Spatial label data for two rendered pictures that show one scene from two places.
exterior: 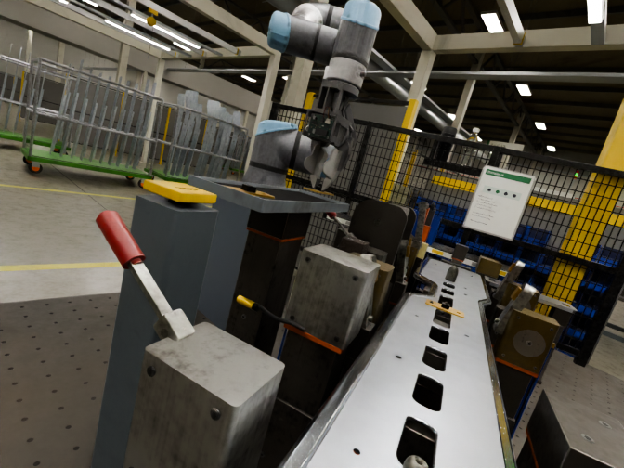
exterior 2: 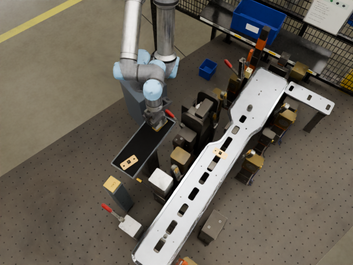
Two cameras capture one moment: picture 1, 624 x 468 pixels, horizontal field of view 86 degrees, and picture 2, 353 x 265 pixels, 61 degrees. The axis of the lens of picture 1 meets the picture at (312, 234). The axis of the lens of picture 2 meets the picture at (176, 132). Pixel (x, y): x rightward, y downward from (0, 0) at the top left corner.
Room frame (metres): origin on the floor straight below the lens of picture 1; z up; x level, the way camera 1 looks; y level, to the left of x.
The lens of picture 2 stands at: (0.07, -0.22, 2.56)
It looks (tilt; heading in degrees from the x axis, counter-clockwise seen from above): 65 degrees down; 12
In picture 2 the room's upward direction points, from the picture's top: straight up
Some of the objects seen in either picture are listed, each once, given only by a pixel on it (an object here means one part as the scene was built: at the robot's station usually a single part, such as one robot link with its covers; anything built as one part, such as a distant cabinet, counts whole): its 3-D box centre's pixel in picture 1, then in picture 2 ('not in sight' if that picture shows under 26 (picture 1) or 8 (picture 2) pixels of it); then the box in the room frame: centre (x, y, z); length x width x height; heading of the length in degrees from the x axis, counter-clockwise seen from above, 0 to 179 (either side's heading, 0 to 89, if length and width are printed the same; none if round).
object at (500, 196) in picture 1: (498, 202); (331, 7); (1.63, -0.81, 1.30); 0.23 x 0.02 x 0.31; 68
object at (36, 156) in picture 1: (95, 129); not in sight; (6.19, 4.36, 0.89); 1.90 x 1.00 x 1.77; 138
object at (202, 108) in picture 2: (364, 288); (197, 125); (0.89, -0.18, 0.94); 0.18 x 0.13 x 0.49; 158
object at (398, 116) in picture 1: (330, 197); not in sight; (3.39, -0.08, 1.00); 1.34 x 0.14 x 2.00; 51
